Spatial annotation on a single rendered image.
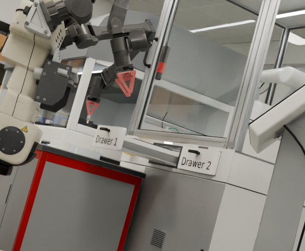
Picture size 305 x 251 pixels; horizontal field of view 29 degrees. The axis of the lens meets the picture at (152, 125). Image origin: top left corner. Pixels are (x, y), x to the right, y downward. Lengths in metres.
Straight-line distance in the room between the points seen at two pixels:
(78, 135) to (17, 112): 1.48
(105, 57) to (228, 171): 1.46
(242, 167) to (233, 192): 0.12
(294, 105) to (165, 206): 1.21
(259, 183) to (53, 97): 1.02
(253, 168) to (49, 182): 0.97
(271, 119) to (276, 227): 0.38
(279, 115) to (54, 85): 0.83
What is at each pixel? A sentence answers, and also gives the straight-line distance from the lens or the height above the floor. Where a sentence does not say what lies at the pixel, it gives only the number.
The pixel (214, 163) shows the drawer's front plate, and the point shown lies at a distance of 2.63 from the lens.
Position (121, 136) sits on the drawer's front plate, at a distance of 2.73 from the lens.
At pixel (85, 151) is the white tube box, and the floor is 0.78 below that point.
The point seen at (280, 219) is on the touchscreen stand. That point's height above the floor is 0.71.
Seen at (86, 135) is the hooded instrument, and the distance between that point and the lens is 3.69.
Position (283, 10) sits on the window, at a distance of 2.78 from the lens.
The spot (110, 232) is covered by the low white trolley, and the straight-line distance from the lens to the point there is 3.06.
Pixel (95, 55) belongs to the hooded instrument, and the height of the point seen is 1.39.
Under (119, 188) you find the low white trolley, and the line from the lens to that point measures 3.04.
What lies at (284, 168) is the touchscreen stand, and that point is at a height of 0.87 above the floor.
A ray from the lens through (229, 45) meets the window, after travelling 2.88.
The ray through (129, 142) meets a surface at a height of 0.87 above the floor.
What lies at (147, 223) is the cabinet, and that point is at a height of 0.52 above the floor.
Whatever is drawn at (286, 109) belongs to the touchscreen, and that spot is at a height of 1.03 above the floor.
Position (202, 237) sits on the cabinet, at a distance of 2.61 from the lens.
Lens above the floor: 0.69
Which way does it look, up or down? 6 degrees up
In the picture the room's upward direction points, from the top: 15 degrees clockwise
